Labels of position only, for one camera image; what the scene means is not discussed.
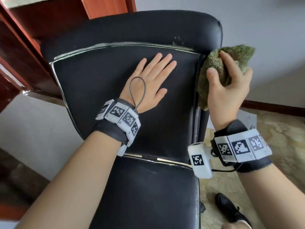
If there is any person's left hand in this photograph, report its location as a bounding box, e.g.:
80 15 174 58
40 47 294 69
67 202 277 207
119 53 177 114

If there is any person's right hand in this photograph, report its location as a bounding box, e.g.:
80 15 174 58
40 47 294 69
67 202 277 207
206 50 253 131

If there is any green cleaning cloth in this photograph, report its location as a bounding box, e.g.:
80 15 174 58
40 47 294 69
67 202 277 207
196 44 255 111

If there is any black leather chair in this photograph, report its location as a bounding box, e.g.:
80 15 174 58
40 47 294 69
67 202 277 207
40 10 223 229

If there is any person's right forearm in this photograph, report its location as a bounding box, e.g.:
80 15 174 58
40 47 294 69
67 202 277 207
243 162 305 229

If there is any person's left forearm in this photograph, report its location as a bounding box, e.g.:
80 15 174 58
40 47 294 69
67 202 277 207
17 131 122 229

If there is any person's right leg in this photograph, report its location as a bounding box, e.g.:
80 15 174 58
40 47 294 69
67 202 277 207
221 220 251 229

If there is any white paper sheet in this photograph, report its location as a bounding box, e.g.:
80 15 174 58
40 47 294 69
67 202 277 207
207 109 258 131

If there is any white marker left wristband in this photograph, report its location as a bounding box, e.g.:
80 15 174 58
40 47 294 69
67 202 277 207
93 98 142 143

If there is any white marker wristband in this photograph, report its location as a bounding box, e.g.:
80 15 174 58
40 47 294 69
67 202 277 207
93 98 142 143
210 119 273 173

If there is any white marker right wristband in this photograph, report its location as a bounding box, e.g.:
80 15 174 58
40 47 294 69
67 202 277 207
210 119 273 173

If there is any black shoe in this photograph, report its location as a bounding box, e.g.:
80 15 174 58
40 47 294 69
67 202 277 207
214 192 252 226

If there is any thin black cable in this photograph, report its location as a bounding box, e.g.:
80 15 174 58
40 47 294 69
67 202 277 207
129 76 147 111

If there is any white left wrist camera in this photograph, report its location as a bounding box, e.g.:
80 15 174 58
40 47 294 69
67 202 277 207
117 143 128 157

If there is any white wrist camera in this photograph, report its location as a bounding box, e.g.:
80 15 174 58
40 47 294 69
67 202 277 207
117 143 128 157
187 142 213 179

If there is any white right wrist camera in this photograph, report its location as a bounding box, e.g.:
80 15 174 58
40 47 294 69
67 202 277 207
187 142 213 179

